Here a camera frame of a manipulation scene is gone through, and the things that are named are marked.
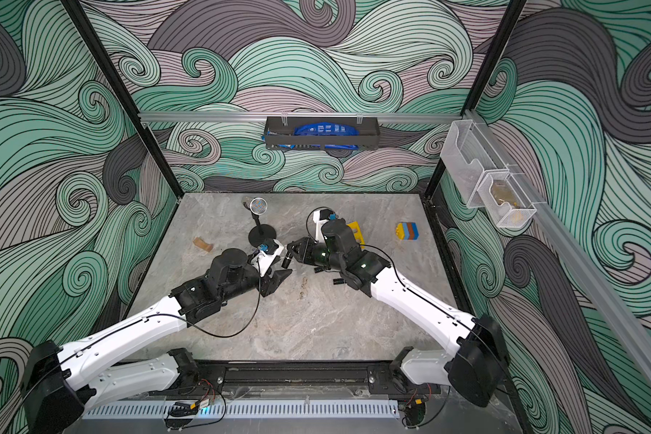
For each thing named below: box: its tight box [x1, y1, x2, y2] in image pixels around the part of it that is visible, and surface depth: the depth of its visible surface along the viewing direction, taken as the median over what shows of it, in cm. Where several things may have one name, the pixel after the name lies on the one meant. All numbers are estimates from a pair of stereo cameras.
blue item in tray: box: [292, 122, 360, 151], surface depth 94 cm
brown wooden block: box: [193, 236, 215, 253], surface depth 105 cm
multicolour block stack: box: [395, 222, 420, 241], surface depth 108 cm
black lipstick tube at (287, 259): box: [281, 250, 294, 269], surface depth 73 cm
